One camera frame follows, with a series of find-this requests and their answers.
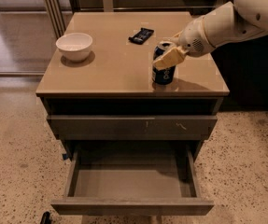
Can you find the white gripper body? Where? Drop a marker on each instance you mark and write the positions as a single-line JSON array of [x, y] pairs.
[[193, 38]]

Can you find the closed top drawer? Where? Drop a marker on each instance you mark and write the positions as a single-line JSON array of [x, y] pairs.
[[132, 127]]

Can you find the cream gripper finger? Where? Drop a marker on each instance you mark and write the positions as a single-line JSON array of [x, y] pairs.
[[171, 57], [177, 39]]

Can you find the blue pepsi can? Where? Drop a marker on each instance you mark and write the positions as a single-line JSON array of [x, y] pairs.
[[165, 76]]

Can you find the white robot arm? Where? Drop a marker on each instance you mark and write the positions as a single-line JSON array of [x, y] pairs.
[[233, 22]]

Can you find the grey drawer cabinet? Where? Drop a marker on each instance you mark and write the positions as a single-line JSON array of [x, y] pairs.
[[116, 79]]

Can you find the white bowl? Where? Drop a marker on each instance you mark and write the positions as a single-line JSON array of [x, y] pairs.
[[75, 47]]

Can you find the open middle drawer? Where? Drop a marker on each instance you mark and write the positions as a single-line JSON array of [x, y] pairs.
[[132, 179]]

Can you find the dark snack bar packet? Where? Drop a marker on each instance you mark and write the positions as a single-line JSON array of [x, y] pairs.
[[142, 36]]

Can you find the black object at bottom edge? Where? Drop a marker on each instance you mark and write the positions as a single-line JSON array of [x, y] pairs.
[[45, 218]]

